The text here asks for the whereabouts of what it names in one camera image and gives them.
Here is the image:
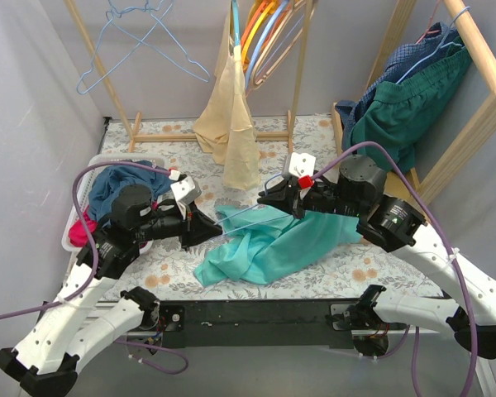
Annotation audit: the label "light blue wire hanger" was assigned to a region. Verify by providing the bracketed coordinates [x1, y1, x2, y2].
[217, 173, 293, 237]
[107, 1, 211, 83]
[76, 1, 174, 95]

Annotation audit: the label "teal green shirt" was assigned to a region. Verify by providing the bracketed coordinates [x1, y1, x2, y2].
[193, 205, 362, 286]

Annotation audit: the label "navy blue t shirt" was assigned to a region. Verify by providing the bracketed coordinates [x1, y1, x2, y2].
[84, 165, 173, 232]

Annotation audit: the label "magenta t shirt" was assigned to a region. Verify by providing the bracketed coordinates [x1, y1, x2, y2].
[68, 208, 97, 247]

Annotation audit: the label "beige plastic hanger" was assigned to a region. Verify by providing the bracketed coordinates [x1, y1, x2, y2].
[247, 1, 307, 92]

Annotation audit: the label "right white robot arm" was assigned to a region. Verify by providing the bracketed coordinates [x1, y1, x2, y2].
[257, 153, 496, 360]

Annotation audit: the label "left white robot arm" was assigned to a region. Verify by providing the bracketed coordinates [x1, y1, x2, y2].
[0, 178, 222, 396]

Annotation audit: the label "floral table cloth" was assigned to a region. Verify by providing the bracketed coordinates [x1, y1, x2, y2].
[100, 114, 442, 301]

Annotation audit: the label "white plastic laundry basket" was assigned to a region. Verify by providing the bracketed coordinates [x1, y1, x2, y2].
[61, 152, 165, 253]

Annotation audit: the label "beige garment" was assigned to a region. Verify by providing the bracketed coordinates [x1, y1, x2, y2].
[193, 14, 260, 191]

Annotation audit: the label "dark green shorts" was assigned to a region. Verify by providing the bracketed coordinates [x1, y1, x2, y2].
[348, 37, 472, 173]

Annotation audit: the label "wooden clothes rack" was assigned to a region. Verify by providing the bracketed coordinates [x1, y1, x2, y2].
[331, 0, 496, 203]
[64, 1, 315, 152]

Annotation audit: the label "right wooden clothes rack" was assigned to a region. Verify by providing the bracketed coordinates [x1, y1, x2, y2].
[331, 0, 496, 203]

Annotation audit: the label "blue checkered shorts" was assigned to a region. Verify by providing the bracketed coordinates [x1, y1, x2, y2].
[335, 22, 460, 150]

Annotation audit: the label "orange plastic hangers bunch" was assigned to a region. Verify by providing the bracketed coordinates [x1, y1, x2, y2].
[241, 1, 294, 93]

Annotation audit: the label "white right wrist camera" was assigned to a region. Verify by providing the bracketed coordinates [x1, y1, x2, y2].
[281, 152, 316, 189]

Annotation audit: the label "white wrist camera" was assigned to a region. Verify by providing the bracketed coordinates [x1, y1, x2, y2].
[281, 152, 316, 189]
[169, 169, 202, 219]

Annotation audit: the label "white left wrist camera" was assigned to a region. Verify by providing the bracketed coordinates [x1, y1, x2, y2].
[169, 169, 202, 219]

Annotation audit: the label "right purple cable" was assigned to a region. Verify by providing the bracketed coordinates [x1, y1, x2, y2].
[312, 141, 479, 397]

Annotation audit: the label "purple cable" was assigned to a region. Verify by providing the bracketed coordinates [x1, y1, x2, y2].
[312, 141, 479, 397]
[0, 160, 179, 359]

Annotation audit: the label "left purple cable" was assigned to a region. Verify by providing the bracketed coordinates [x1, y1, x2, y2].
[0, 160, 179, 359]

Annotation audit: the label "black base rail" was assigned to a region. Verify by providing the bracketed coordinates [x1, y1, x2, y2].
[123, 297, 410, 352]

